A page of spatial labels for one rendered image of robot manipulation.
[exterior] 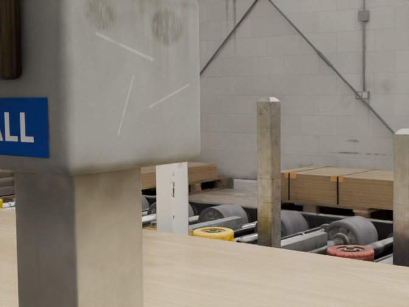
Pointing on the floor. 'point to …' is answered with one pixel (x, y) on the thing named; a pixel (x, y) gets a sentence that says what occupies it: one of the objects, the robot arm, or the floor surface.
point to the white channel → (172, 198)
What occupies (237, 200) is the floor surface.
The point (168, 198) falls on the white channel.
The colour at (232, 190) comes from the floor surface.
